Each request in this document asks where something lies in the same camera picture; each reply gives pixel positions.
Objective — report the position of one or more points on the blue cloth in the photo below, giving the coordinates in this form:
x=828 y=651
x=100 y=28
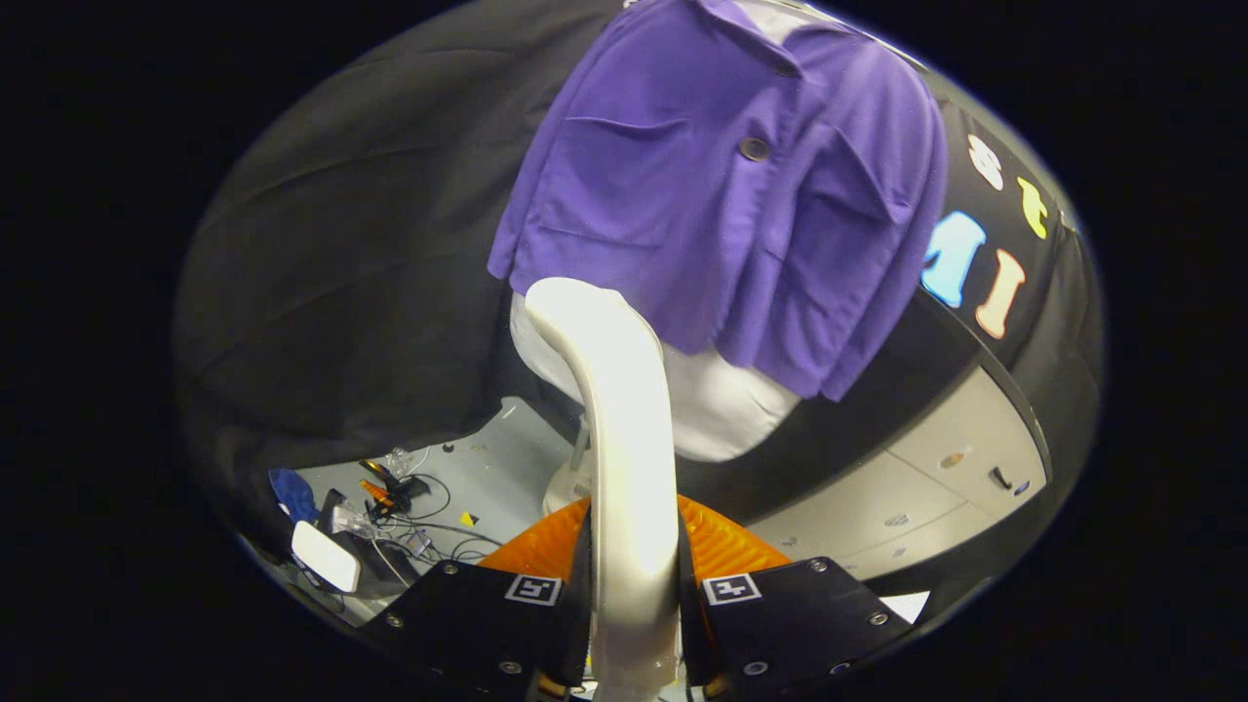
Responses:
x=292 y=495

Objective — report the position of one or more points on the white sheet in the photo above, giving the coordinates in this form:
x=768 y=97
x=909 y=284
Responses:
x=907 y=604

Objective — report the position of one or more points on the orange and black tool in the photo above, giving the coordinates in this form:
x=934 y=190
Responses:
x=390 y=485

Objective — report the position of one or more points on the round mannequin stand base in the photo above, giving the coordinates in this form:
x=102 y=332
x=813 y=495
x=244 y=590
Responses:
x=565 y=487

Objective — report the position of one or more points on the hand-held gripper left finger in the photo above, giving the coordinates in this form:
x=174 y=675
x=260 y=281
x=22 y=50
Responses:
x=468 y=624

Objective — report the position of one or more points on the white rounded box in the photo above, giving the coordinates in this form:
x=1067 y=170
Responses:
x=326 y=556

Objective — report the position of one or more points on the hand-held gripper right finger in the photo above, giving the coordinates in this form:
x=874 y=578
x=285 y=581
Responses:
x=799 y=619

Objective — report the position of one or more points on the grey drawer cabinet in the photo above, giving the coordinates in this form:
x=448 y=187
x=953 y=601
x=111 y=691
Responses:
x=975 y=419

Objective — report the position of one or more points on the white mannequin torso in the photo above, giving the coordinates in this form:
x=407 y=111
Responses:
x=731 y=409

